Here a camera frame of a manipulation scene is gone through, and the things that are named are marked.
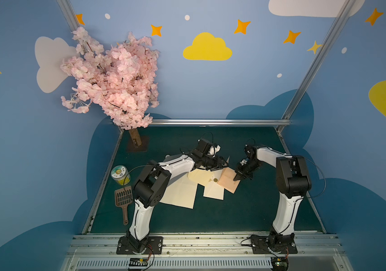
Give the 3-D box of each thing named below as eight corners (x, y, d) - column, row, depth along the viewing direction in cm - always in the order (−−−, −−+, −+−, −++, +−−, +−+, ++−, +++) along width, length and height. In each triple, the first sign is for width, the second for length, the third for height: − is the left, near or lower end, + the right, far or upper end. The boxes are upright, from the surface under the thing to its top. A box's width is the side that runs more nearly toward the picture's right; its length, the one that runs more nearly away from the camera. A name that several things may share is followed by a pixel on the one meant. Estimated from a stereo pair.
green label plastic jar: (112, 185, 93) (108, 179, 87) (117, 171, 98) (113, 165, 93) (128, 185, 93) (124, 179, 87) (132, 171, 98) (129, 165, 93)
